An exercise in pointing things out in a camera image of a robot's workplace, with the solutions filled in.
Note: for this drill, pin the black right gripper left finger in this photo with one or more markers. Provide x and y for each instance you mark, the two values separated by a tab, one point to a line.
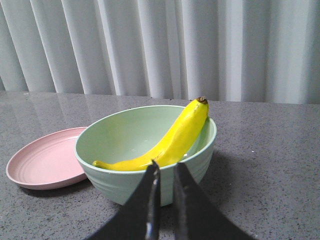
139	217

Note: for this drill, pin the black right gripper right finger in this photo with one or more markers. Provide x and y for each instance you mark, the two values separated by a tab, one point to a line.
195	217

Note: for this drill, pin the yellow banana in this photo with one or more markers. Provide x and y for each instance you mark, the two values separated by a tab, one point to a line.
175	143

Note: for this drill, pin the green ribbed bowl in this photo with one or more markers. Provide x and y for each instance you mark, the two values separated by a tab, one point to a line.
129	134

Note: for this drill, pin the pink plate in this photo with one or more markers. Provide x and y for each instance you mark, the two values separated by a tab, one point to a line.
47	163

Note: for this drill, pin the white pleated curtain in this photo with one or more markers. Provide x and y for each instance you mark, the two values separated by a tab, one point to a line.
226	50

